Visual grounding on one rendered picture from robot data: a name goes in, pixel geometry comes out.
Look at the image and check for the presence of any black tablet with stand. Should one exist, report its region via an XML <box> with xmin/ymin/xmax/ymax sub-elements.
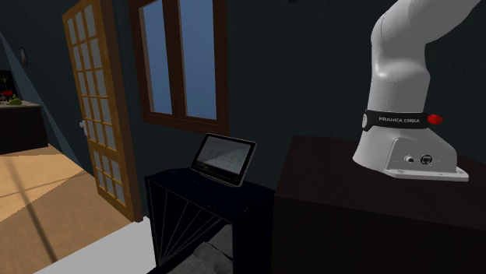
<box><xmin>189</xmin><ymin>132</ymin><xmax>257</xmax><ymax>188</ymax></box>

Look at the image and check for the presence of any black side table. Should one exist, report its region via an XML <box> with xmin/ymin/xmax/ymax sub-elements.
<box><xmin>144</xmin><ymin>167</ymin><xmax>276</xmax><ymax>274</ymax></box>

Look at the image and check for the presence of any brown framed window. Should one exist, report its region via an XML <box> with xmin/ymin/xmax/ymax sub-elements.
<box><xmin>128</xmin><ymin>0</ymin><xmax>230</xmax><ymax>135</ymax></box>

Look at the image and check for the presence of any wooden glass-paned door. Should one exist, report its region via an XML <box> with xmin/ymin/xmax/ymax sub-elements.
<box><xmin>62</xmin><ymin>0</ymin><xmax>143</xmax><ymax>223</ymax></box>

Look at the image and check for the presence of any dark robot stand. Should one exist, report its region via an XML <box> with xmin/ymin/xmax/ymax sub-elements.
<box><xmin>270</xmin><ymin>135</ymin><xmax>486</xmax><ymax>274</ymax></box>

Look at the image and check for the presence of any dark cabinet with items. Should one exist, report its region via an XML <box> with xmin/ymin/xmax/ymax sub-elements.
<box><xmin>0</xmin><ymin>69</ymin><xmax>50</xmax><ymax>156</ymax></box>

